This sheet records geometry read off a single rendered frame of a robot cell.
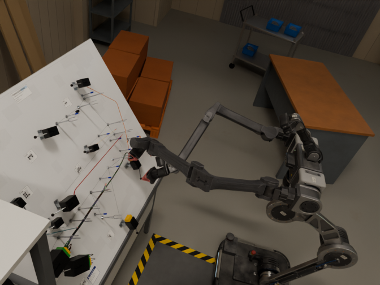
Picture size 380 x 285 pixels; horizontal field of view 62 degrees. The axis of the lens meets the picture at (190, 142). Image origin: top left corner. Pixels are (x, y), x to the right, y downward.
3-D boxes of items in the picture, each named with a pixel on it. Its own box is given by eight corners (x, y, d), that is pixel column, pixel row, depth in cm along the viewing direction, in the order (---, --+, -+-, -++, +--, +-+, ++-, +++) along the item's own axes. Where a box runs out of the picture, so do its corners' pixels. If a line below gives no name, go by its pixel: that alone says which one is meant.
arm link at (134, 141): (156, 156, 178) (160, 141, 176) (139, 156, 170) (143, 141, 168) (144, 149, 186) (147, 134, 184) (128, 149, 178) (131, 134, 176)
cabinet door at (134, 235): (152, 208, 262) (158, 177, 237) (121, 266, 221) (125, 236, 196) (150, 207, 263) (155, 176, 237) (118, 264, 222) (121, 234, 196)
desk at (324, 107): (298, 109, 503) (322, 62, 448) (336, 186, 386) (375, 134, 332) (250, 103, 490) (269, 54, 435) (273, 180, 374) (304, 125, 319)
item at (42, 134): (23, 134, 141) (36, 131, 137) (43, 128, 151) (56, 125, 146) (27, 144, 142) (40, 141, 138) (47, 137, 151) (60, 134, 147)
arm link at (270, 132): (212, 96, 192) (211, 101, 202) (203, 116, 191) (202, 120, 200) (279, 129, 190) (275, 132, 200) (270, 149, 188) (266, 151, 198)
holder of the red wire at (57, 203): (38, 211, 141) (54, 210, 136) (60, 195, 153) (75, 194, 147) (43, 221, 143) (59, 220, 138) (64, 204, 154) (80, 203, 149)
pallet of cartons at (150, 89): (177, 89, 479) (186, 43, 430) (156, 142, 383) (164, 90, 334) (120, 74, 480) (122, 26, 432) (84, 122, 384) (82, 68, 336)
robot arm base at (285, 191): (290, 211, 158) (300, 196, 150) (275, 206, 158) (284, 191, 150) (289, 198, 164) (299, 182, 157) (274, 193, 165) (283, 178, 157)
